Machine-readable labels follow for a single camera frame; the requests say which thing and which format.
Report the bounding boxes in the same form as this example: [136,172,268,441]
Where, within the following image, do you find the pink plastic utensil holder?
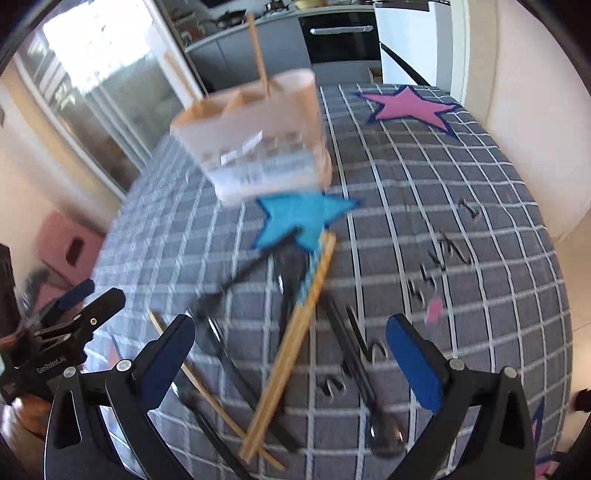
[170,68,333,204]

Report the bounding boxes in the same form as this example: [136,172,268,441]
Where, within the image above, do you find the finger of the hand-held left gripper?
[34,288,126,343]
[18,278,96,333]

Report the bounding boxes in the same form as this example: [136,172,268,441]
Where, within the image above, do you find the sliding glass door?
[14,0,185,195]

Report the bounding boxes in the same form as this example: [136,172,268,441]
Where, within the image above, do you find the pink plastic stool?
[34,210,107,284]

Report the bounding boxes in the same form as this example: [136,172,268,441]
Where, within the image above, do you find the grey kitchen cabinet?
[185,18,312,93]

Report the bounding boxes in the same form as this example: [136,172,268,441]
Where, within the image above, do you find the grey checked star tablecloth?
[81,83,575,480]

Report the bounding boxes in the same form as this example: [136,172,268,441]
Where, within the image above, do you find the white fridge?
[373,0,467,100]

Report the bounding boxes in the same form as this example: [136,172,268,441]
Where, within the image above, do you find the plain wooden chopstick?
[247,13,269,100]

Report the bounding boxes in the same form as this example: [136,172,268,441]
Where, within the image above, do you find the black oven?
[298,10,382,65]

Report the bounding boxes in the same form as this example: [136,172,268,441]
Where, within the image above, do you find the blue patterned bamboo chopstick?
[238,233,331,462]
[252,231,339,450]

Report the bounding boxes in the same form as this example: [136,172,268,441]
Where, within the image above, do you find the thin wooden chopstick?
[148,311,287,472]

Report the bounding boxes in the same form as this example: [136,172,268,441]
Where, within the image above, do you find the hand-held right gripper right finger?
[385,314,539,480]

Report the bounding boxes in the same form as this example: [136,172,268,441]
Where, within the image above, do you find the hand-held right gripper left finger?
[44,314,197,480]

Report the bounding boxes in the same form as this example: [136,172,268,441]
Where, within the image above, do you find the black utensil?
[198,251,278,308]
[182,392,250,480]
[196,295,301,450]

